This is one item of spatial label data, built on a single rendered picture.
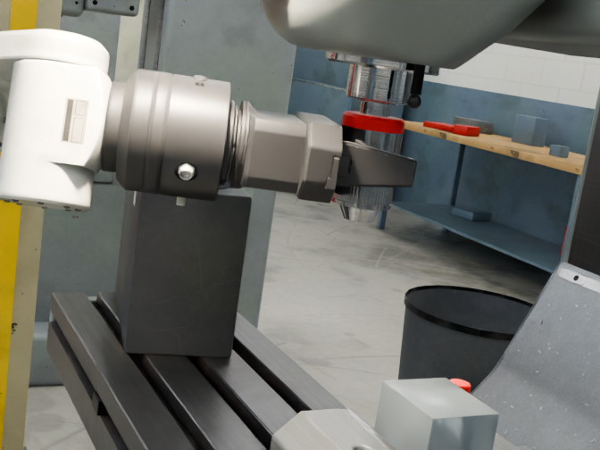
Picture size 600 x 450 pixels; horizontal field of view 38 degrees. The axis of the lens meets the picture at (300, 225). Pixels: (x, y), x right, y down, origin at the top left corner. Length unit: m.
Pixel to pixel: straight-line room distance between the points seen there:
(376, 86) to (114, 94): 0.18
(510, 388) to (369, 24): 0.53
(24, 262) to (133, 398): 1.55
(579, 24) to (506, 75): 6.60
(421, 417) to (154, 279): 0.47
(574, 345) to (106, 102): 0.56
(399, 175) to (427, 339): 1.94
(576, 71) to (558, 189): 0.85
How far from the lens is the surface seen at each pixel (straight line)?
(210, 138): 0.61
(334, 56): 0.64
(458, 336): 2.51
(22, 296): 2.44
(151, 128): 0.61
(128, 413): 0.85
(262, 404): 0.90
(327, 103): 8.27
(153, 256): 0.95
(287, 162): 0.61
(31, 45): 0.64
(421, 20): 0.59
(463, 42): 0.62
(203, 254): 0.96
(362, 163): 0.63
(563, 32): 0.67
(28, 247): 2.40
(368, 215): 0.66
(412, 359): 2.63
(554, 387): 0.96
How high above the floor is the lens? 1.31
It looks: 11 degrees down
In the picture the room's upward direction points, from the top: 8 degrees clockwise
